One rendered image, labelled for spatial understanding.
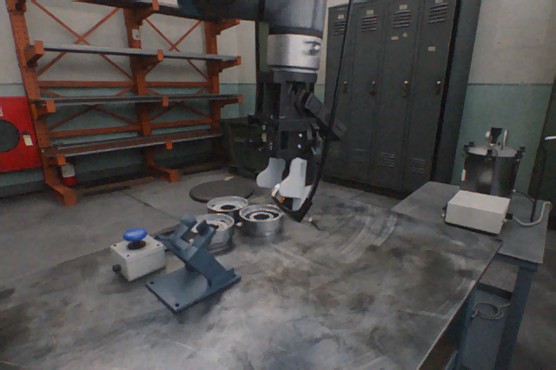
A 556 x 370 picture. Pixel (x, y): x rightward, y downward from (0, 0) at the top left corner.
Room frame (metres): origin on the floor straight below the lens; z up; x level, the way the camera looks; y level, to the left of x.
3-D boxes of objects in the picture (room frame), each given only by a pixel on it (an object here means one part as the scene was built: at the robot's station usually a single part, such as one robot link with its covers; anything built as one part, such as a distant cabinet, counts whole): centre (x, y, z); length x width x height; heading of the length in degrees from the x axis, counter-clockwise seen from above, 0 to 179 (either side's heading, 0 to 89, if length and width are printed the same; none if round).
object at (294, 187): (0.48, -0.03, 0.98); 0.06 x 0.03 x 0.09; 131
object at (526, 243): (1.17, -0.73, 0.34); 0.67 x 0.46 x 0.68; 140
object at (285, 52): (0.49, -0.03, 1.17); 0.08 x 0.08 x 0.05
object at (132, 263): (0.55, 0.26, 0.82); 0.08 x 0.07 x 0.05; 136
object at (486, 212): (1.13, -0.74, 0.83); 0.41 x 0.19 x 0.30; 140
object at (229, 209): (0.79, 0.12, 0.82); 0.10 x 0.10 x 0.04
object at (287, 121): (0.49, -0.01, 1.09); 0.09 x 0.08 x 0.12; 131
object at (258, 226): (0.73, 0.03, 0.82); 0.10 x 0.10 x 0.04
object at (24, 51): (4.05, 1.45, 1.05); 2.38 x 0.70 x 2.10; 136
